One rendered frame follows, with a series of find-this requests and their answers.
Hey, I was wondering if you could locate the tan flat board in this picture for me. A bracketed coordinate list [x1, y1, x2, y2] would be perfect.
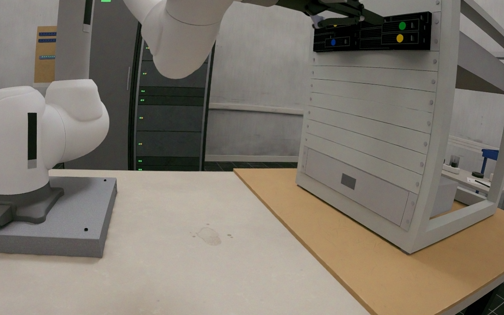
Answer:
[233, 168, 504, 315]

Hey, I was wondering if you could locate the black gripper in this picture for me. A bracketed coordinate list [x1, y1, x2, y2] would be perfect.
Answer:
[275, 0, 385, 29]

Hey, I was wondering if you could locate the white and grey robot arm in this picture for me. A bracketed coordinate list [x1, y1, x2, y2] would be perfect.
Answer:
[0, 0, 279, 227]

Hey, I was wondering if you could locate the white server rack frame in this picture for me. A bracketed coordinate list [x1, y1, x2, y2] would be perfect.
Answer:
[295, 0, 504, 255]

